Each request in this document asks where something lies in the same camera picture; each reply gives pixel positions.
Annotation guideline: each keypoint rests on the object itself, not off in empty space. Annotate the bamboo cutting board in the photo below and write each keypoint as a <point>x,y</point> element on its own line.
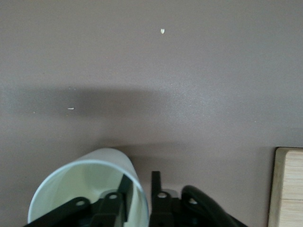
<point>291,189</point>

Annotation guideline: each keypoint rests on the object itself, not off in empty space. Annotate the small white crumb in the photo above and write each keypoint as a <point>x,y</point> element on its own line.
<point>162,30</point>

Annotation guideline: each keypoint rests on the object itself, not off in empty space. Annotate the white plastic cup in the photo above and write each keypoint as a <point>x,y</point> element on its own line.
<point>71,184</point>

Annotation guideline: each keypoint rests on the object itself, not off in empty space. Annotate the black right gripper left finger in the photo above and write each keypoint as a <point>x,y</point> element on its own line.
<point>106,208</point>

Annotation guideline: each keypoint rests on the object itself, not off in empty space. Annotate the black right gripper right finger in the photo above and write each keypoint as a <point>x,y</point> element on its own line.
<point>165,210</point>

